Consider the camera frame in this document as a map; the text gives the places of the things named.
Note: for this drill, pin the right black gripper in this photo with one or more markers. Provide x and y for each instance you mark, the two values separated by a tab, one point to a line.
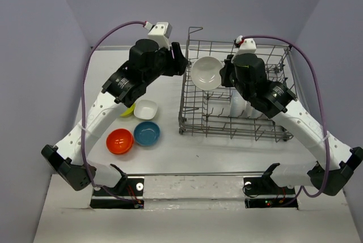
226	69

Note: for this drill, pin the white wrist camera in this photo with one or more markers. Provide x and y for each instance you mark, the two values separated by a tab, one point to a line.
159	32
244	46

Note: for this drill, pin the orange bowl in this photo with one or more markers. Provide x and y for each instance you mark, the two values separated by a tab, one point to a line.
119	141

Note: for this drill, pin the white round bowl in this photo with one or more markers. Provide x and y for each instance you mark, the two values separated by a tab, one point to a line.
205	73
253	113
237	104

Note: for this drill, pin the lime green bowl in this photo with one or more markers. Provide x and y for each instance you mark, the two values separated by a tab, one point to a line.
128	112

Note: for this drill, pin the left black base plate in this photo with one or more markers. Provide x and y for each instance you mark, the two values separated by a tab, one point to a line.
130	198

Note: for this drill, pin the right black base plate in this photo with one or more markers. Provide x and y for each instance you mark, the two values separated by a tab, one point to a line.
263	192

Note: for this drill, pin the white square bowl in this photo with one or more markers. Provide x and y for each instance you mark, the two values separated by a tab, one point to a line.
145	109

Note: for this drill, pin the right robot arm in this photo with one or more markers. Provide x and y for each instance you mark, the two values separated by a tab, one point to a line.
335	162

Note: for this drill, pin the grey wire dish rack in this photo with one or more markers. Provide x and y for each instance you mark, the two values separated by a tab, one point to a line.
208	112

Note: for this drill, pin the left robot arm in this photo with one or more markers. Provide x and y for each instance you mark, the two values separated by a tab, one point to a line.
68	157

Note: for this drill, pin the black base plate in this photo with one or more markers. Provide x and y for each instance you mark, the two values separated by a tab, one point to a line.
130	198
263	192

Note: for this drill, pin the blue bowl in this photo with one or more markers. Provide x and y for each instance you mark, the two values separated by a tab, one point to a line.
146	133

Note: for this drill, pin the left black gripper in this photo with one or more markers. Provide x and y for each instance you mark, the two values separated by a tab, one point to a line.
178	63

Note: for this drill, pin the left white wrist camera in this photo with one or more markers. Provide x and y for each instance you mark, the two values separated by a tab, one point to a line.
159	32

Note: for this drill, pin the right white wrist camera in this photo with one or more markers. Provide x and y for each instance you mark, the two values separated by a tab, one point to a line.
244	46

